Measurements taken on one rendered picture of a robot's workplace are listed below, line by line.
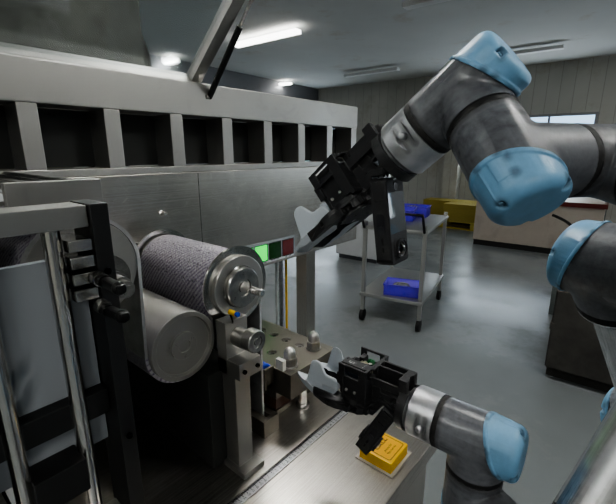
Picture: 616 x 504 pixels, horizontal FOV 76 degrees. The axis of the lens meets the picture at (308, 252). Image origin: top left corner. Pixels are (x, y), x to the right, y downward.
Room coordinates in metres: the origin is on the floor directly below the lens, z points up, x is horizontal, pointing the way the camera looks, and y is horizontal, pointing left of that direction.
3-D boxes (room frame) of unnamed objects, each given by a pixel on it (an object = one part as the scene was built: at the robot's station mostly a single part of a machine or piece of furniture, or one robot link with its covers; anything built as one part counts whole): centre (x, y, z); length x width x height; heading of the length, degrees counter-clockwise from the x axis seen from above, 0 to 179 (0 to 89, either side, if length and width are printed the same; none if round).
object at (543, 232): (6.67, -4.03, 0.40); 2.11 x 1.71 x 0.79; 143
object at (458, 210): (8.20, -2.99, 0.24); 1.35 x 0.93 x 0.49; 53
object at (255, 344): (0.61, 0.09, 1.18); 0.04 x 0.02 x 0.04; 140
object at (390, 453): (0.66, -0.15, 0.91); 0.07 x 0.07 x 0.02; 50
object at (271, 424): (0.82, 0.19, 0.92); 0.28 x 0.04 x 0.04; 50
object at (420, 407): (0.51, -0.17, 1.11); 0.08 x 0.05 x 0.08; 140
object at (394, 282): (3.56, -0.90, 0.51); 1.09 x 0.64 x 1.03; 146
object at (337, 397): (0.58, -0.05, 1.09); 0.09 x 0.05 x 0.02; 59
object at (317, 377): (0.61, -0.01, 1.11); 0.09 x 0.03 x 0.06; 59
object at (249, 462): (0.64, 0.12, 1.05); 0.06 x 0.05 x 0.31; 50
